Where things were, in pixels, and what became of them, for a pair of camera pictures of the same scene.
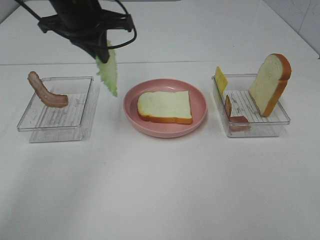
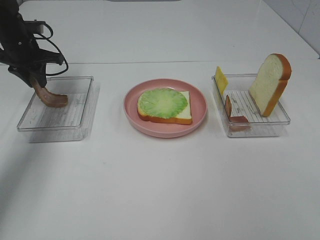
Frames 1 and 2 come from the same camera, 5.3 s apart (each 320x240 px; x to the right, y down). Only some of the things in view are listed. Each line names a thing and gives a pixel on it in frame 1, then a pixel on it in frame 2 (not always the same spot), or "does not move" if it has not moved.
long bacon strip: x=48 y=98 does not move
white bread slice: x=267 y=90 does not move
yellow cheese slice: x=222 y=80 does not move
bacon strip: x=236 y=123 does not move
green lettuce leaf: x=108 y=70 -> x=166 y=103
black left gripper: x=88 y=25 -> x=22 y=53
